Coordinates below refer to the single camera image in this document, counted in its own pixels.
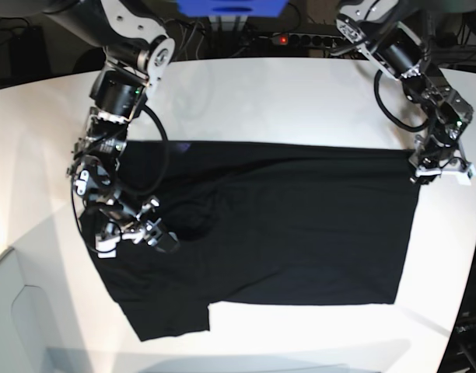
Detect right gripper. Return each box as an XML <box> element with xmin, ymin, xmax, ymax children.
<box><xmin>93</xmin><ymin>193</ymin><xmax>180</xmax><ymax>253</ymax></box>

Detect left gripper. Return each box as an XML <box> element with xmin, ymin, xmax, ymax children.
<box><xmin>409</xmin><ymin>134</ymin><xmax>470</xmax><ymax>185</ymax></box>

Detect black T-shirt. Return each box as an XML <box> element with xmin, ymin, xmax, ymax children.
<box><xmin>91</xmin><ymin>142</ymin><xmax>419</xmax><ymax>341</ymax></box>

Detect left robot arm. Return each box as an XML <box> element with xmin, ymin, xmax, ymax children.
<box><xmin>336</xmin><ymin>1</ymin><xmax>476</xmax><ymax>185</ymax></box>

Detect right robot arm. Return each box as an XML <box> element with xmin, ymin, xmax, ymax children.
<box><xmin>44</xmin><ymin>1</ymin><xmax>179</xmax><ymax>258</ymax></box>

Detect black power strip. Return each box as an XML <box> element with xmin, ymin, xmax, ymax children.
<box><xmin>270</xmin><ymin>33</ymin><xmax>346</xmax><ymax>50</ymax></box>

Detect grey cabinet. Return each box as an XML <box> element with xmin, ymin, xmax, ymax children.
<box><xmin>0</xmin><ymin>248</ymin><xmax>70</xmax><ymax>372</ymax></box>

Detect blue box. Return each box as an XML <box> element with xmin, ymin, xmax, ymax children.
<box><xmin>177</xmin><ymin>0</ymin><xmax>289</xmax><ymax>17</ymax></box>

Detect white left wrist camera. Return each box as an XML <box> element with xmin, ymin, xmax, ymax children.
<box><xmin>442</xmin><ymin>163</ymin><xmax>476</xmax><ymax>186</ymax></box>

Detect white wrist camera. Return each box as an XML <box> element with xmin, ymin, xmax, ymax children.
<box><xmin>95</xmin><ymin>238</ymin><xmax>120</xmax><ymax>259</ymax></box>
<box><xmin>442</xmin><ymin>163</ymin><xmax>476</xmax><ymax>186</ymax></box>

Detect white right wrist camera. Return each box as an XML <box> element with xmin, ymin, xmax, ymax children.
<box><xmin>95</xmin><ymin>238</ymin><xmax>120</xmax><ymax>259</ymax></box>

